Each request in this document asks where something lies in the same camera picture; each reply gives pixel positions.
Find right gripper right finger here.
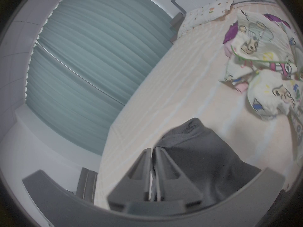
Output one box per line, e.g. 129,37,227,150
153,148,204,207

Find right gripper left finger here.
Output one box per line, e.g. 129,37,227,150
107,148,153,209

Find black T-shirt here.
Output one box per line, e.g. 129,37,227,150
151,117,262,205

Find bed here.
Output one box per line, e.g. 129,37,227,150
93,0,303,209

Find black chest of drawers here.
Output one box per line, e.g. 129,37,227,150
76,167,98,203

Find blue-green curtain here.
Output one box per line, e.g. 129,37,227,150
36,0,177,106
24,44,126,156

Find pink garment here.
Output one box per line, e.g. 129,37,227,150
224,42,249,93

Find white printed pyjama top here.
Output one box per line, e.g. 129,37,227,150
219,9,303,167

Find grey bedside table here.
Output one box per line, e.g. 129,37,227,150
169,12,187,44

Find purple garment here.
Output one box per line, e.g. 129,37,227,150
223,13,291,44

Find white printed pillow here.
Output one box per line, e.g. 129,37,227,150
177,0,233,38

